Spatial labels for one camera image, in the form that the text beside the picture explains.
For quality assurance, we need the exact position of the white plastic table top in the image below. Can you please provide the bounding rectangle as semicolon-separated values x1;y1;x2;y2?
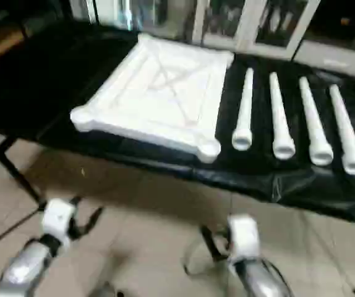
70;33;236;164

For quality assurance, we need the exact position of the black metal table leg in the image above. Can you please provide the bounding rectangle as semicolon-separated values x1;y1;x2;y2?
0;129;47;208

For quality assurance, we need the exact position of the white glass door cabinet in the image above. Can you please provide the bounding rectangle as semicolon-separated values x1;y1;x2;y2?
193;0;322;61

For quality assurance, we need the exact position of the black work surface mat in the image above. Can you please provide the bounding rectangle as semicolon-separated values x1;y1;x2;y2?
0;20;355;225

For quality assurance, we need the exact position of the white plastic table leg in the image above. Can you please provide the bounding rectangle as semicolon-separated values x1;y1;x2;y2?
231;67;256;152
328;84;355;176
297;75;335;167
268;72;297;161

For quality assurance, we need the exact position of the white drawer unit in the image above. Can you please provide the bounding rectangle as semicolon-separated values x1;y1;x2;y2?
294;38;355;82

